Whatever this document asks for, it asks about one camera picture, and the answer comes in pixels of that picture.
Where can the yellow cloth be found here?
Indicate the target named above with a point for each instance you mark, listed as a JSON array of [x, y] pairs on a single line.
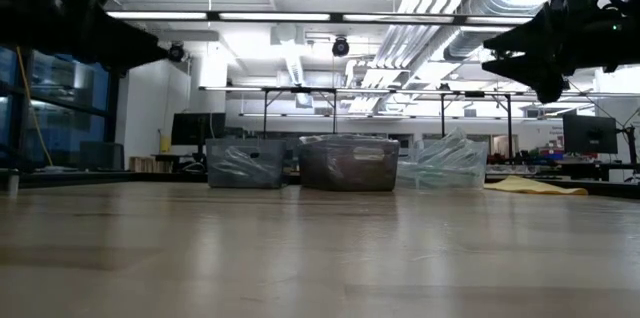
[[530, 185]]

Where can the large glass window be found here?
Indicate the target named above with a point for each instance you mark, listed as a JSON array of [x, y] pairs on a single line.
[[65, 108]]

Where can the black ceiling camera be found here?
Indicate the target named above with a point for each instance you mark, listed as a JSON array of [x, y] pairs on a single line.
[[176, 53], [340, 47]]

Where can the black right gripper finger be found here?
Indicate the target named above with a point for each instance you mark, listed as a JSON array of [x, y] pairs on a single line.
[[535, 75], [520, 38]]

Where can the grey translucent plastic bin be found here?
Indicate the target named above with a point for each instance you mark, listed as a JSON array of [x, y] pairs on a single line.
[[245, 178], [350, 173]]

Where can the black workstation frame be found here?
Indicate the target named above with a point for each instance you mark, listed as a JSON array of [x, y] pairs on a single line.
[[509, 118], [265, 113]]

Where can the clear plastic bin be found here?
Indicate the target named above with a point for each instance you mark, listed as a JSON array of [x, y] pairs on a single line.
[[440, 178]]

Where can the black computer monitor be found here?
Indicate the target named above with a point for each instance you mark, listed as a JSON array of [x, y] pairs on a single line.
[[590, 134], [197, 129]]

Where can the wooden rack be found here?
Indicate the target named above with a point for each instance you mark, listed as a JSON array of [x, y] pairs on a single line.
[[145, 164]]

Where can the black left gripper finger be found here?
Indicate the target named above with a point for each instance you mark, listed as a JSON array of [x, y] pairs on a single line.
[[125, 48]]

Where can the dark grey chair back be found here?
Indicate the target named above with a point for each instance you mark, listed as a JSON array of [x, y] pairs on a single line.
[[102, 155]]

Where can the yellow wall box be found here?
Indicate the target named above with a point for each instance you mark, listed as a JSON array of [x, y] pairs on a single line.
[[165, 145]]

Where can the long ceiling light strip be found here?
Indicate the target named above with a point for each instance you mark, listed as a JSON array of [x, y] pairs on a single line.
[[275, 16]]

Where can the small white post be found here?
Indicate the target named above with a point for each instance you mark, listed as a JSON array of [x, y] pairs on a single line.
[[12, 183]]

